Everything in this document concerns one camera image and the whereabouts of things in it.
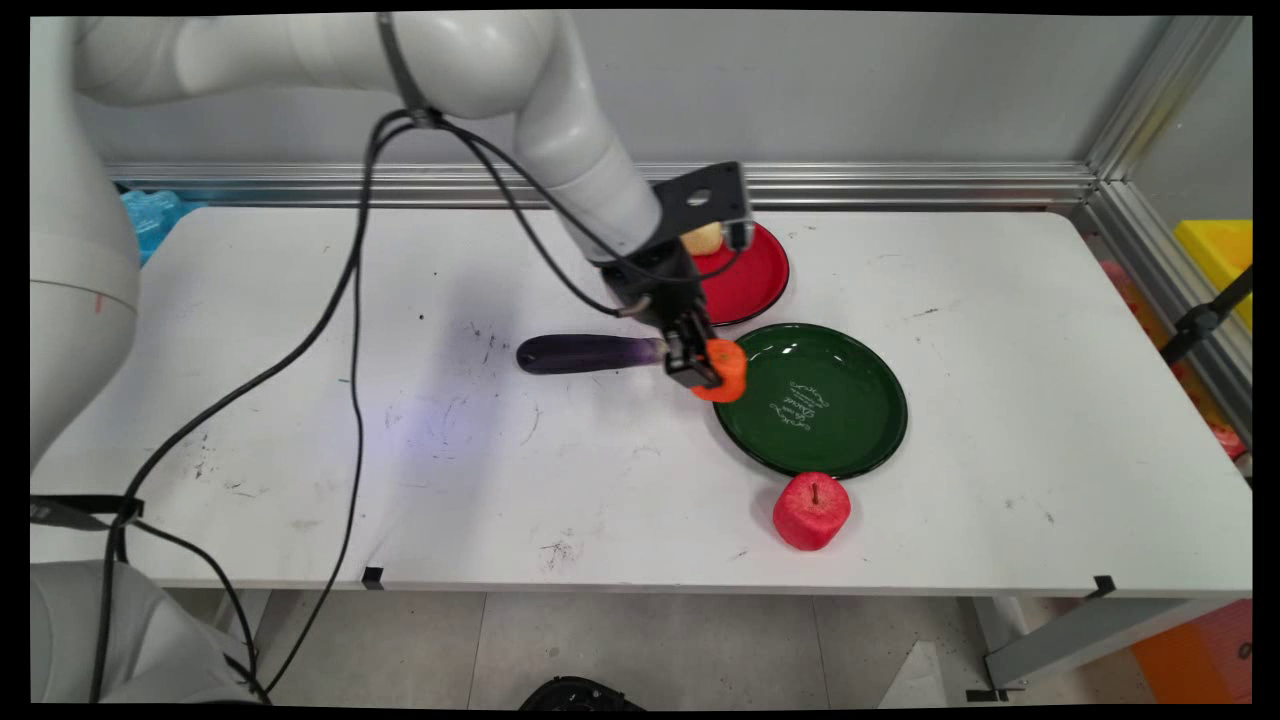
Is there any black cable strap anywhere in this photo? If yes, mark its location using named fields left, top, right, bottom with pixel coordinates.
left=30, top=494, right=147, bottom=533

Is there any purple toy eggplant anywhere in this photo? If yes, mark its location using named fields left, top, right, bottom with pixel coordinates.
left=516, top=334, right=669, bottom=377

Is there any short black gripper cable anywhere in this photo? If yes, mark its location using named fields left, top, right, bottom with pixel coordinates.
left=430, top=112, right=743, bottom=319

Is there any grey table leg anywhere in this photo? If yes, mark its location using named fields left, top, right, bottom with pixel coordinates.
left=983, top=597, right=1229, bottom=693

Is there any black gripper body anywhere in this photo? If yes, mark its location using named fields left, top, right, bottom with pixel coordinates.
left=598, top=242, right=717, bottom=346

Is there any green round plate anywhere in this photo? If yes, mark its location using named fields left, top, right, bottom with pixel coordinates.
left=711, top=322, right=910, bottom=481

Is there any long black cable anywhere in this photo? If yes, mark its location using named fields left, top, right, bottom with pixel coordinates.
left=88, top=106, right=441, bottom=705

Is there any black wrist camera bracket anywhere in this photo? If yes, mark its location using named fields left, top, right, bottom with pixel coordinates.
left=650, top=161, right=754, bottom=253

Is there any orange toy fruit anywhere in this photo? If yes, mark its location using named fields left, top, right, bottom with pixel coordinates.
left=690, top=339, right=749, bottom=404

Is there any horizontal aluminium frame rail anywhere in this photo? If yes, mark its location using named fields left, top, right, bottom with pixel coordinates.
left=104, top=162, right=1099, bottom=212

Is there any blue plastic sheet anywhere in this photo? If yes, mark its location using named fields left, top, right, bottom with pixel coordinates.
left=120, top=188, right=207, bottom=267

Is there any upright aluminium frame post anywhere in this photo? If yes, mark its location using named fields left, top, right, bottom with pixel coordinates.
left=1084, top=14, right=1247, bottom=183

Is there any black clamp stand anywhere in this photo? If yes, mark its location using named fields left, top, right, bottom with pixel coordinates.
left=1159, top=266, right=1253, bottom=365

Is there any side aluminium frame rail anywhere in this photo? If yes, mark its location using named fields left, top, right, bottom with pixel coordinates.
left=1072, top=180, right=1253, bottom=446

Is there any orange box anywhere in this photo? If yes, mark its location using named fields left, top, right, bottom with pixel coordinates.
left=1130, top=600, right=1253, bottom=705

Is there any red round plate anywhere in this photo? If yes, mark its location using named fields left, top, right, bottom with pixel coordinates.
left=692, top=222, right=791, bottom=328

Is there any black round object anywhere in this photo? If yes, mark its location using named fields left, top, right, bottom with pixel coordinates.
left=518, top=676, right=649, bottom=712

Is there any yellow plastic box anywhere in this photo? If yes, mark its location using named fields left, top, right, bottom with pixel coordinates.
left=1172, top=219, right=1253, bottom=333

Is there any red toy apple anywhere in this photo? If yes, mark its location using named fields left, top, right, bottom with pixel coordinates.
left=772, top=472, right=853, bottom=552

